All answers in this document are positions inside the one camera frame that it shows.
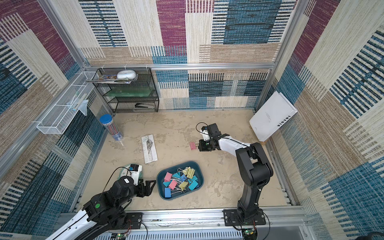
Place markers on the black wire shelf rack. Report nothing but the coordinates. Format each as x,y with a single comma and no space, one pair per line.
127,104

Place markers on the black stapler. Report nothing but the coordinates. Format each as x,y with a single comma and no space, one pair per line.
144,106

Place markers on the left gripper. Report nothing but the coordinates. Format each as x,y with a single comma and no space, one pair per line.
148,190

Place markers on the white booklet on stand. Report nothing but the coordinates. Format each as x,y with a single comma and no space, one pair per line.
274,113

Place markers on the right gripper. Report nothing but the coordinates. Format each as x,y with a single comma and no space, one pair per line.
204,145

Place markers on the packaged ruler card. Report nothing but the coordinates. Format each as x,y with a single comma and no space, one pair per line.
149,149

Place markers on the yellow binder clip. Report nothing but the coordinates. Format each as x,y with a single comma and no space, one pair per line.
185,171
183,186
190,173

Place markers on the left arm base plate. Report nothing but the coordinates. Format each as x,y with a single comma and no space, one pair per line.
132,221

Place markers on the magazines on shelf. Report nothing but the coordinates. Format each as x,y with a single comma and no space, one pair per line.
111,79

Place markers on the blue-lid pencil tube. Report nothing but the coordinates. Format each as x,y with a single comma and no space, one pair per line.
108,122

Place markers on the blue binder clip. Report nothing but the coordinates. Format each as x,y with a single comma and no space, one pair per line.
168,192
183,178

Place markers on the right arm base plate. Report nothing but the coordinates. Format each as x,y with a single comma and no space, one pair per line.
235,217

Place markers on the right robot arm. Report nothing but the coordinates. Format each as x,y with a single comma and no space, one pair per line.
255,170

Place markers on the white oval device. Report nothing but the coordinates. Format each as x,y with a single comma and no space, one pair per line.
128,75

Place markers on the green tray on shelf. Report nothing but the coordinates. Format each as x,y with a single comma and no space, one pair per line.
129,92

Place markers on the white wire wall basket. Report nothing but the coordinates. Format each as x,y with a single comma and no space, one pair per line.
64,108

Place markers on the pink binder clip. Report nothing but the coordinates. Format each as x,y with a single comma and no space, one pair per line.
193,146
168,177
173,184

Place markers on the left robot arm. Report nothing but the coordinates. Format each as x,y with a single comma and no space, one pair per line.
107,212

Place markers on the teal plastic storage box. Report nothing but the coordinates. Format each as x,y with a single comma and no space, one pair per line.
173,170

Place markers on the green round alarm clock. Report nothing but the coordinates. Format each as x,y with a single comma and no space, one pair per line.
126,171

